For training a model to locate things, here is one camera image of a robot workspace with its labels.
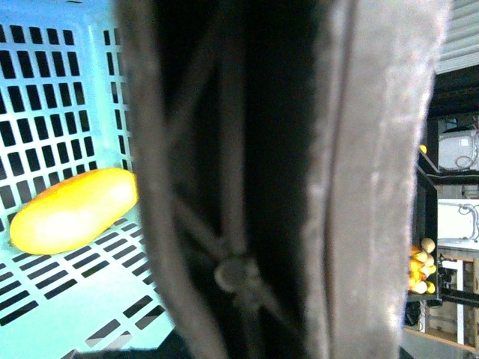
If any brown basket handle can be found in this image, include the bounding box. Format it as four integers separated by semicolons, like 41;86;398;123
115;1;450;358

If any light blue plastic basket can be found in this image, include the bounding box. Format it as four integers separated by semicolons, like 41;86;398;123
1;1;173;358

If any yellow mango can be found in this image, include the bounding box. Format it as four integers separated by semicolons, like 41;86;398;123
10;168;138;255

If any pile of yellow fruit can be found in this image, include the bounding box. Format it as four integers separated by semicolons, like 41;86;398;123
407;237;437;295

